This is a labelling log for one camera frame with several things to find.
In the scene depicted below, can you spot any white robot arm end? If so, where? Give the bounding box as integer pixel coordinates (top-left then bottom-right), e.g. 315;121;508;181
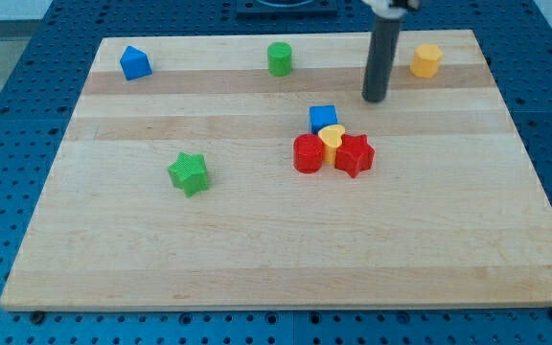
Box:
362;0;422;19

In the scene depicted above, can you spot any red cylinder block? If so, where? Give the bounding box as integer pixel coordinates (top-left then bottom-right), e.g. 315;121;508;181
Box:
293;133;324;173

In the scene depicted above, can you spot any yellow heart block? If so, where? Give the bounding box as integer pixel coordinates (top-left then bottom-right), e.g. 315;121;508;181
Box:
318;125;346;165

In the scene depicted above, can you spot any wooden board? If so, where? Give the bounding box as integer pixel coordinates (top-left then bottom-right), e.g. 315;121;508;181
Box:
0;30;552;311

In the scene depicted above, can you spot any red star block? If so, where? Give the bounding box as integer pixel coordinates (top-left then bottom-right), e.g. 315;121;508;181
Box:
334;134;375;178

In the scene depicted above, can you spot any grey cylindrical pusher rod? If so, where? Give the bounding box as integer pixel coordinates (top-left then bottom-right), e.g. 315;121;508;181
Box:
362;15;402;103

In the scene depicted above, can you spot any green cylinder block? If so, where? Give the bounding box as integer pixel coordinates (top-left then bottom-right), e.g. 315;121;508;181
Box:
266;42;292;77

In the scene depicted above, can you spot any blue cube block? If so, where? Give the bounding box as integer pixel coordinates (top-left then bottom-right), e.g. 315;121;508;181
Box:
309;104;338;134

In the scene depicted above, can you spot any yellow hexagon block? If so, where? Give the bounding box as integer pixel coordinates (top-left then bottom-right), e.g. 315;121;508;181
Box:
410;44;444;79

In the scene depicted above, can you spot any blue pentagon block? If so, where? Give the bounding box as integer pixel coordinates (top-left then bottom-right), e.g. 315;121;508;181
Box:
119;46;152;81

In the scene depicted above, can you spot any green star block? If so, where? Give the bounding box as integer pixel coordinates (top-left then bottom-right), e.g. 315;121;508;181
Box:
168;152;210;197

